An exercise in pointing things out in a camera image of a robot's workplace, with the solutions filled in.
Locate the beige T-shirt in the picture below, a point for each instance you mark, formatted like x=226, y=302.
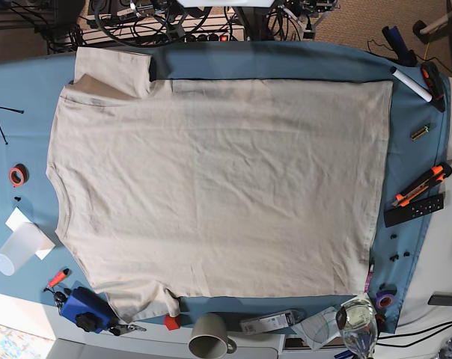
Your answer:
x=252, y=188

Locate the black power strip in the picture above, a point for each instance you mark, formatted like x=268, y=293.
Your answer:
x=211, y=37

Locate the packaged tool blister pack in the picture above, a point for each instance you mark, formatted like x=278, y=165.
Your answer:
x=271, y=322

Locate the red cube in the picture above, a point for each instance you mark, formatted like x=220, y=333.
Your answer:
x=172, y=322

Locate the grey ceramic mug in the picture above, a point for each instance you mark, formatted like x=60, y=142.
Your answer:
x=209, y=339

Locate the purple glue tube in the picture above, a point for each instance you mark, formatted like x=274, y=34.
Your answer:
x=368, y=278

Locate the black remote control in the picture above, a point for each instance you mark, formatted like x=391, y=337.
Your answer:
x=414, y=210

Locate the folded paper map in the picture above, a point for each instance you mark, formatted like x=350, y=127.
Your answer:
x=319, y=329

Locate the metal keys with fob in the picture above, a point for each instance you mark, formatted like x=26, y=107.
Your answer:
x=120, y=329

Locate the orange marker pen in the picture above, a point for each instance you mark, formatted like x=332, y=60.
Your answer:
x=60, y=276

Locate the blue box with knob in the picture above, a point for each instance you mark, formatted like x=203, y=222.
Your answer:
x=87, y=311

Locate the clear wine glass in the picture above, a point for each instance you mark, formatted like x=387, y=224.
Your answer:
x=356, y=322

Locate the green AA battery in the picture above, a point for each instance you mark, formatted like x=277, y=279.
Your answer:
x=419, y=133

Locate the purple tape roll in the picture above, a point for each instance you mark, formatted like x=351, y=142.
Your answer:
x=385, y=299

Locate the white marker pen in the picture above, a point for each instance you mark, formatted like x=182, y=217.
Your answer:
x=411, y=84

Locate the translucent plastic cup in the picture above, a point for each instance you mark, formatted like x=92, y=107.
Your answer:
x=19, y=248

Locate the red tape roll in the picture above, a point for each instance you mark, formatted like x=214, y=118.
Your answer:
x=18, y=175

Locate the orange utility knife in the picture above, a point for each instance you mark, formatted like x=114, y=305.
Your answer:
x=426, y=180

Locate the black orange box cutter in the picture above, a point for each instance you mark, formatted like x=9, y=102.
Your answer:
x=431, y=76

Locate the black phone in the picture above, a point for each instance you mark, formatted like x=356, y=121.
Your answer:
x=440, y=300

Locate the blue black clamp handle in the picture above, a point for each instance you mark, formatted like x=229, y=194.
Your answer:
x=405, y=56

